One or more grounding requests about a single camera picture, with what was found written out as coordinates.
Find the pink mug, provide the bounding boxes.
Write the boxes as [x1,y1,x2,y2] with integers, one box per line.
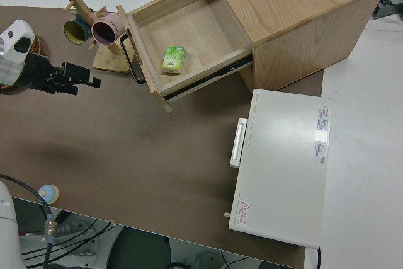
[90,10,122,46]

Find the wooden drawer with black handle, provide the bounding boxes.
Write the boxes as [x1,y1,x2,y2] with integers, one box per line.
[116,0,254,113]

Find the brown table mat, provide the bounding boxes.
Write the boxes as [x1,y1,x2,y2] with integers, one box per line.
[0,4,325,269]

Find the black round pedestal base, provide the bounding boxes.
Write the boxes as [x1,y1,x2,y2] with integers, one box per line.
[105,226,171,269]

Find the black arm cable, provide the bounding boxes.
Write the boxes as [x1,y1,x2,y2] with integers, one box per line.
[0,173,60,269]

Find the round wicker basket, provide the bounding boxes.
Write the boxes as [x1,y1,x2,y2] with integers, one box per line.
[0,35,43,93]

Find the teal mug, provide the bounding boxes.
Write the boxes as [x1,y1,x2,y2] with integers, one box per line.
[62,10,94,45]

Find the cream toaster oven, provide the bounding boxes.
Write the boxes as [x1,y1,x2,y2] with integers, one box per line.
[224,88,334,250]

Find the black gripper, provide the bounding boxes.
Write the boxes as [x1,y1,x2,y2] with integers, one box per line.
[21,51,101,96]

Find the green tissue pack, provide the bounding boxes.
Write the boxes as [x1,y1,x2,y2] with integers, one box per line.
[161,45,186,76]

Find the wooden cabinet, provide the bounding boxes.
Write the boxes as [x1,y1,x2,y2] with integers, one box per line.
[203,0,387,93]

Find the wooden mug tree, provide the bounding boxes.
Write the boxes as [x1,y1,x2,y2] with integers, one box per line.
[62,0,133,74]

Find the grey pedestal foot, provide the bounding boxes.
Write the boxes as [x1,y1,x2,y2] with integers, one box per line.
[52,218,98,259]

